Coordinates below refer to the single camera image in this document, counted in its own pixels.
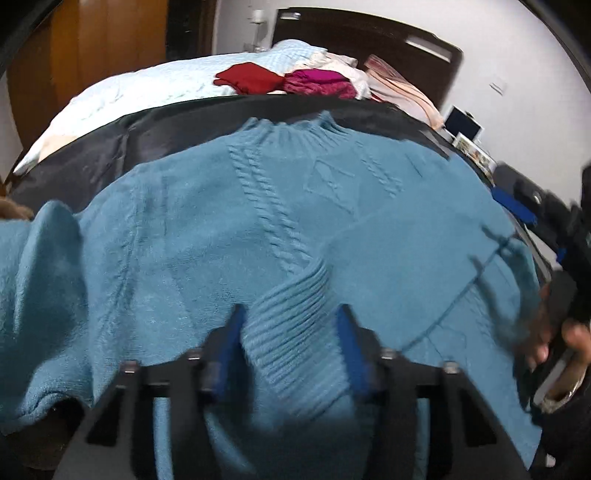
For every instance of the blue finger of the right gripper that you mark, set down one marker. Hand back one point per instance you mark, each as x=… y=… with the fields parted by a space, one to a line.
x=515 y=207

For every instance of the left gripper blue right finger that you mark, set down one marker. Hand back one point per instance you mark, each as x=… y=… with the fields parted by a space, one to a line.
x=361 y=351

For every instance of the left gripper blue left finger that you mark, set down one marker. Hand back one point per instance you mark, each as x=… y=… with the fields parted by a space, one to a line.
x=224 y=372

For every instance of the teal knit sweater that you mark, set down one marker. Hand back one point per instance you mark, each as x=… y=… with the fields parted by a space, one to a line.
x=300 y=421

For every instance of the white crumpled clothes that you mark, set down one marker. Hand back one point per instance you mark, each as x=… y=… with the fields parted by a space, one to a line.
x=344 y=65

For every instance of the person right hand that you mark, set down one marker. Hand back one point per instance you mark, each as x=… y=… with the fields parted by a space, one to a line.
x=576 y=337

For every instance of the small dark monitor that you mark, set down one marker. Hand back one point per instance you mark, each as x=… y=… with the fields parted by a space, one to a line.
x=462 y=122

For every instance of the dark wooden headboard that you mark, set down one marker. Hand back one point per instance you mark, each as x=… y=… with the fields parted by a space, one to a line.
x=428 y=62

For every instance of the striped pink pillow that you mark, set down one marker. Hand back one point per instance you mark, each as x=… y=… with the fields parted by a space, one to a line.
x=387 y=85

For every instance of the black satin sheet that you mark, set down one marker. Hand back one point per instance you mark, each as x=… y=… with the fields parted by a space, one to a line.
x=138 y=138

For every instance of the magenta folded garment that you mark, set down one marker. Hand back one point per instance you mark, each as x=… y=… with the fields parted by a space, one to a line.
x=317 y=82

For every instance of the red folded garment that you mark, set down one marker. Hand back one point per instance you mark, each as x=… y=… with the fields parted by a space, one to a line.
x=249 y=79

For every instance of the brown knit garment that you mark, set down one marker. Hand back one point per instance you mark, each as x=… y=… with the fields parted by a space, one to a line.
x=9 y=210

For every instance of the white bed cover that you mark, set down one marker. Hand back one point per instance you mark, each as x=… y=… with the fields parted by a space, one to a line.
x=163 y=84

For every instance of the bedside lamp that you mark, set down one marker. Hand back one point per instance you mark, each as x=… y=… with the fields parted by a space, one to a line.
x=258 y=21

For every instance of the brown wooden wardrobe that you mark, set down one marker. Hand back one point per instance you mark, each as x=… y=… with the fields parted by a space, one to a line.
x=75 y=44

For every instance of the photo collage frame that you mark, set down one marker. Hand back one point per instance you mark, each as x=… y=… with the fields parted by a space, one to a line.
x=482 y=159

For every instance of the wall light switch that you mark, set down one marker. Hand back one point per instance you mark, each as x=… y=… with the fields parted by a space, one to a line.
x=499 y=87

